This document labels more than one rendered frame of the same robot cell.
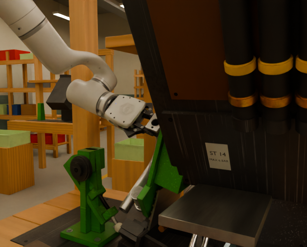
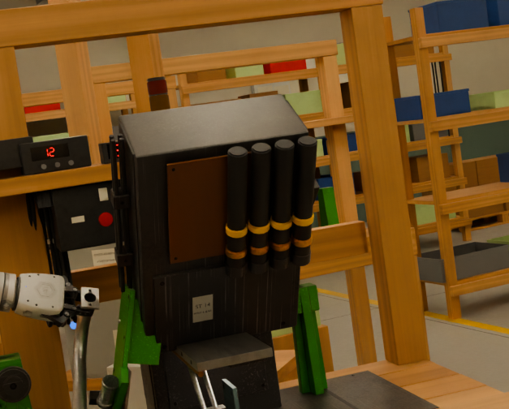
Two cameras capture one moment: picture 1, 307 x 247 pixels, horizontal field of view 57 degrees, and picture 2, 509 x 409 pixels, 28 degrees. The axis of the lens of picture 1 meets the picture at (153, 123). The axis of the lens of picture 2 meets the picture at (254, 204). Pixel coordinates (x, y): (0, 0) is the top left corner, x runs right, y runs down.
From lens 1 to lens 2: 1.69 m
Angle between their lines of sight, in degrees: 44
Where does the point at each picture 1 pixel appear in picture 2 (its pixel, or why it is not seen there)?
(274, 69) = (263, 230)
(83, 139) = not seen: outside the picture
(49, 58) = not seen: outside the picture
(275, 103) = (262, 251)
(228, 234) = (254, 353)
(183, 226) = (220, 362)
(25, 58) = not seen: outside the picture
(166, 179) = (143, 353)
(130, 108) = (49, 287)
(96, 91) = not seen: outside the picture
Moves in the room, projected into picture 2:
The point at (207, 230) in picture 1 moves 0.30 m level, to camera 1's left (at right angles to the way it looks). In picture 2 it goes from (239, 357) to (122, 400)
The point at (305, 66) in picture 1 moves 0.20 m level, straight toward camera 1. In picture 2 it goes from (279, 226) to (314, 232)
